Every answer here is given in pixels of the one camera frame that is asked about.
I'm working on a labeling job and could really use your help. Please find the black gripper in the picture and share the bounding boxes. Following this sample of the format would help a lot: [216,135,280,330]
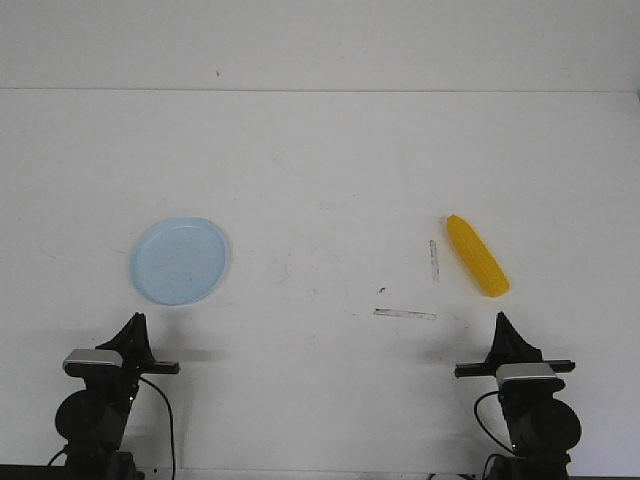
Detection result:
[95,313,180,382]
[454,311,575,379]

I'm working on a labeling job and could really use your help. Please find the yellow corn cob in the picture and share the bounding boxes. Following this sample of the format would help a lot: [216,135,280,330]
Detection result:
[446,215,510,298]

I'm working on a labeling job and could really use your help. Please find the light blue round plate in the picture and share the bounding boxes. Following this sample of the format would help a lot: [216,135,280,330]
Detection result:
[129,217,231,306]

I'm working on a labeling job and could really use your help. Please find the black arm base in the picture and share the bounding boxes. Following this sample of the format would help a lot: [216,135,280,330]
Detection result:
[481,453,571,480]
[45,450,146,480]

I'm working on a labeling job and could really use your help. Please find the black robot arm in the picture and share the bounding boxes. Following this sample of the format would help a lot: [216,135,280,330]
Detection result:
[454,312,582,457]
[54,312,180,479]

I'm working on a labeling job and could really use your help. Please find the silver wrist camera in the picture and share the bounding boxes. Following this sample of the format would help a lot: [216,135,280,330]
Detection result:
[495,362,557,386]
[62,349,124,372]

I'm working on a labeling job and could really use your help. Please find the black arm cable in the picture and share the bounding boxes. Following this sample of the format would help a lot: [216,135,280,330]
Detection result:
[473,390,514,455]
[135,377,176,480]

